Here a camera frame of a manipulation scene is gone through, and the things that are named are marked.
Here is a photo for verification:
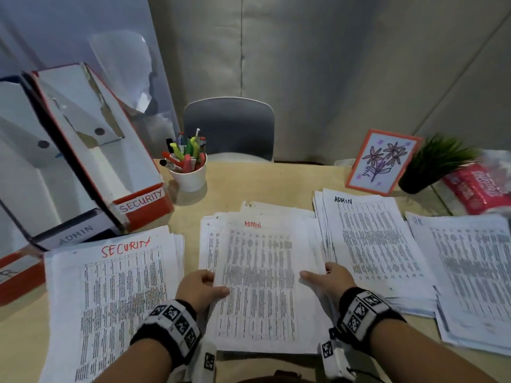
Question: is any person's left hand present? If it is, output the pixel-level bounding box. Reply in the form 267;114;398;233
175;270;231;314

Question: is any person's right hand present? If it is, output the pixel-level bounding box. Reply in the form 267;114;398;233
299;262;357;306

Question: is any admin paper pile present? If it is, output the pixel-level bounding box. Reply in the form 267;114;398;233
312;188;438;318

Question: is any security paper pile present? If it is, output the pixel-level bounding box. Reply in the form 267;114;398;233
38;226;185;383

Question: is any unsorted paper pile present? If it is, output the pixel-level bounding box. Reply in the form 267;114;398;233
198;201;336;355

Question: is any HR paper pile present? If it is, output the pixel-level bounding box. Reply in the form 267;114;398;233
405;212;511;357

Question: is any black admin file box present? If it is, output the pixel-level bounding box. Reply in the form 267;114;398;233
0;75;120;252

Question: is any person's left forearm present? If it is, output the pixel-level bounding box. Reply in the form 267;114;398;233
94;338;172;383

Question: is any person's right forearm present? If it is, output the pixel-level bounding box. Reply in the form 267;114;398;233
369;321;500;383

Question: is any person's dark shirt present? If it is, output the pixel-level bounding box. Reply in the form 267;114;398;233
239;370;320;383

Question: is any black left wristband with markers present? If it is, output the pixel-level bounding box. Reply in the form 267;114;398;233
129;299;202;370

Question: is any black wristband with markers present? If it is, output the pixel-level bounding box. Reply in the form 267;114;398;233
329;287;407;354
129;299;202;370

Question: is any black right wristband with markers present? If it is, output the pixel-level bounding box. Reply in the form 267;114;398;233
329;287;407;354

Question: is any white pen cup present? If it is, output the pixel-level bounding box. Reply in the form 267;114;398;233
168;155;208;193

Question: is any green plant in black pot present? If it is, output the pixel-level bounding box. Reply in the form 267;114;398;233
398;133;482;195

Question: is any orange framed flower drawing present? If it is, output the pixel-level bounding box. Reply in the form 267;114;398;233
345;128;424;197

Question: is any bunch of coloured markers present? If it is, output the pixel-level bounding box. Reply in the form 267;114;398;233
159;128;208;173

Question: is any grey chair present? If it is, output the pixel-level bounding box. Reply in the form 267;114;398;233
183;96;275;164

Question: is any red white paper towel pack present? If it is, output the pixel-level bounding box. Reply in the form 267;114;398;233
433;162;511;216

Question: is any clear plastic bag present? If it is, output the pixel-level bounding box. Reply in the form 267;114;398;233
479;149;511;172

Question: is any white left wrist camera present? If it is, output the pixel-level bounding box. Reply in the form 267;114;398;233
191;340;218;383

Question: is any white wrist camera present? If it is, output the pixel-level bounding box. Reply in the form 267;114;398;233
318;339;357;381
191;340;218;383

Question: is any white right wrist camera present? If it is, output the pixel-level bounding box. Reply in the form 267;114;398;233
318;339;357;381

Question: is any black right camera cable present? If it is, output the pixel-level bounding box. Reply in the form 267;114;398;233
347;369;384;383

